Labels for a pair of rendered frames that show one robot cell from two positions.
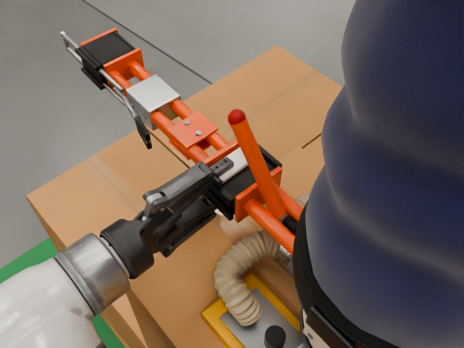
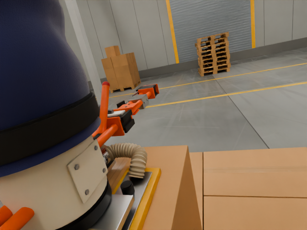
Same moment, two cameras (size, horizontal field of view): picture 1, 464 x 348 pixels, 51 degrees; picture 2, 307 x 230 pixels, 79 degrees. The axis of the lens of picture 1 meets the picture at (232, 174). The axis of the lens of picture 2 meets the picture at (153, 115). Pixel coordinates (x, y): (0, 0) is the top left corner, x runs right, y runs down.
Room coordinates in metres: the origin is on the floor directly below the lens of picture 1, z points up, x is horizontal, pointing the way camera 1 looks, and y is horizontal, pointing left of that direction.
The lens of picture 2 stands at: (0.26, -0.55, 1.27)
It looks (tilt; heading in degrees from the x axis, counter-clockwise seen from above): 19 degrees down; 61
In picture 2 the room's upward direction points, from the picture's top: 13 degrees counter-clockwise
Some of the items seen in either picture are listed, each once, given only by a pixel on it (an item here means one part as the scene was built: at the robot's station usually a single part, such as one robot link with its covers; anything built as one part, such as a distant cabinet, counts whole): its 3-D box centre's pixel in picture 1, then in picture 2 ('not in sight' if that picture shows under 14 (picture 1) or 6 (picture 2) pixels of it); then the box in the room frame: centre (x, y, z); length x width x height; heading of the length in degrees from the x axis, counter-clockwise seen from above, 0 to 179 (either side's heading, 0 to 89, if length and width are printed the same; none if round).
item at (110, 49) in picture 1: (112, 57); (149, 91); (0.69, 0.21, 1.08); 0.08 x 0.07 x 0.05; 41
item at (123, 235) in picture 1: (143, 237); not in sight; (0.33, 0.12, 1.08); 0.09 x 0.07 x 0.08; 132
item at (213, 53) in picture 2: not in sight; (211, 54); (6.10, 4.42, 0.65); 1.29 x 1.10 x 1.30; 47
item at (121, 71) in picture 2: not in sight; (121, 67); (3.40, 6.80, 0.87); 1.20 x 1.01 x 1.74; 47
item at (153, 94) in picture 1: (154, 101); (138, 101); (0.59, 0.13, 1.08); 0.07 x 0.07 x 0.04; 41
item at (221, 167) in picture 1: (216, 166); (104, 109); (0.41, 0.02, 1.12); 0.05 x 0.01 x 0.03; 132
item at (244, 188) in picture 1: (240, 178); (115, 122); (0.42, -0.01, 1.08); 0.10 x 0.08 x 0.06; 131
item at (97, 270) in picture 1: (95, 271); not in sight; (0.28, 0.17, 1.08); 0.09 x 0.06 x 0.09; 42
